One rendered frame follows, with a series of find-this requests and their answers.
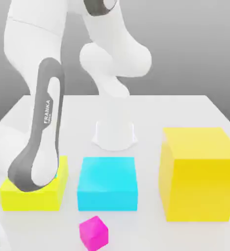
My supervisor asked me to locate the large lime box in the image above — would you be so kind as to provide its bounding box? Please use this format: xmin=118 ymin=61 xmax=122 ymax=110
xmin=0 ymin=155 xmax=69 ymax=212

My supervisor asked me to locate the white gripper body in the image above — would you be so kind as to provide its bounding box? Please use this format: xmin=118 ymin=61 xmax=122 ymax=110
xmin=0 ymin=230 xmax=11 ymax=251

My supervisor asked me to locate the large yellow box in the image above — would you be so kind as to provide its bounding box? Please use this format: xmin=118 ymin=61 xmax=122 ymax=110
xmin=158 ymin=127 xmax=230 ymax=223

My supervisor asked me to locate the small magenta cube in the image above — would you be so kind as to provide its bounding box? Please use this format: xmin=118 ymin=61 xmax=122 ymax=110
xmin=78 ymin=215 xmax=109 ymax=251

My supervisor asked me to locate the large cyan box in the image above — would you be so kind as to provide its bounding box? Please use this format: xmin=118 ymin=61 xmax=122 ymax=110
xmin=77 ymin=156 xmax=138 ymax=212

